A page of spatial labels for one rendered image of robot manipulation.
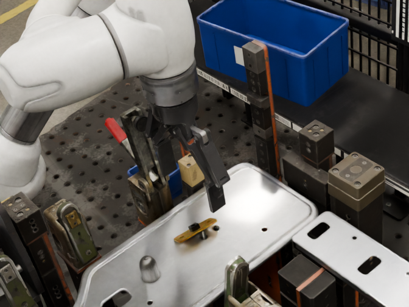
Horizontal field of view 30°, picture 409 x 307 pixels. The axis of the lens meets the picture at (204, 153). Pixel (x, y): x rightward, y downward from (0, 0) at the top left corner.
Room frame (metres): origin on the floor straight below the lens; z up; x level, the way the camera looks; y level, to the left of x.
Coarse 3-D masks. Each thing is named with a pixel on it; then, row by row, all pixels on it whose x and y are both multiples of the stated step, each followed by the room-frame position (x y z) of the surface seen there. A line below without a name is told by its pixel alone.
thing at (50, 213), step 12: (60, 204) 1.07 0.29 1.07; (48, 216) 1.05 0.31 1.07; (84, 216) 1.03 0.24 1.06; (60, 228) 1.01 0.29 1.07; (60, 240) 1.02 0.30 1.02; (60, 252) 1.05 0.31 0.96; (72, 252) 1.00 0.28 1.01; (72, 264) 1.01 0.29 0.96; (84, 264) 1.01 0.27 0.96; (72, 276) 1.05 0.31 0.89; (108, 300) 1.02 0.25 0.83
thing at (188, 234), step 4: (204, 220) 1.02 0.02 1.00; (208, 220) 1.01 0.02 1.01; (212, 220) 1.01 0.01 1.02; (216, 220) 1.00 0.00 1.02; (192, 224) 1.00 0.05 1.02; (196, 224) 1.00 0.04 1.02; (200, 224) 1.01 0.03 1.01; (204, 224) 1.00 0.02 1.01; (208, 224) 0.99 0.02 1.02; (192, 228) 0.99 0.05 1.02; (196, 228) 0.99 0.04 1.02; (200, 228) 0.99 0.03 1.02; (204, 228) 0.98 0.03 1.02; (184, 232) 1.00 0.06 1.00; (188, 232) 0.99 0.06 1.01; (192, 232) 0.98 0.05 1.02; (196, 232) 0.98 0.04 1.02; (180, 236) 0.99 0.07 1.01; (184, 236) 0.98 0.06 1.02; (188, 236) 0.97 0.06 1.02; (176, 240) 0.98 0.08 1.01; (180, 240) 0.97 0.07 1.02; (184, 240) 0.96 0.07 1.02
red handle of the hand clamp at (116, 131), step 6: (108, 120) 1.19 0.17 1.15; (114, 120) 1.20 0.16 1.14; (108, 126) 1.19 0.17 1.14; (114, 126) 1.18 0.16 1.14; (114, 132) 1.17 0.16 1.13; (120, 132) 1.17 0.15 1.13; (120, 138) 1.16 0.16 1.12; (126, 138) 1.17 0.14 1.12; (126, 144) 1.15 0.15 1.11; (126, 150) 1.15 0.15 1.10; (132, 156) 1.14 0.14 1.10; (150, 168) 1.11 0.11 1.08; (150, 174) 1.10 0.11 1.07; (156, 174) 1.10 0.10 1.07; (156, 180) 1.09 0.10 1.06
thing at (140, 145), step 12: (132, 108) 1.13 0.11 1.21; (132, 120) 1.10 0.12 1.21; (144, 120) 1.09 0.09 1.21; (132, 132) 1.10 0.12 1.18; (144, 132) 1.11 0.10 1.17; (132, 144) 1.10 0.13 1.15; (144, 144) 1.11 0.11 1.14; (144, 156) 1.10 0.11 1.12; (156, 156) 1.11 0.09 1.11; (144, 168) 1.09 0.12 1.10; (156, 168) 1.10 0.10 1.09
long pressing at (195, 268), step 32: (224, 192) 1.09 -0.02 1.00; (256, 192) 1.07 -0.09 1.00; (288, 192) 1.06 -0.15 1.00; (160, 224) 1.04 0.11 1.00; (224, 224) 1.00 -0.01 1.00; (256, 224) 0.99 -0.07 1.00; (288, 224) 0.97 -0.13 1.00; (128, 256) 0.97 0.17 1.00; (160, 256) 0.95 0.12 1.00; (192, 256) 0.94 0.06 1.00; (224, 256) 0.93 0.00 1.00; (256, 256) 0.91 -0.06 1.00; (96, 288) 0.91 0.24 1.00; (128, 288) 0.89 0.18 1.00; (160, 288) 0.88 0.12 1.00; (192, 288) 0.87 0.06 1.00
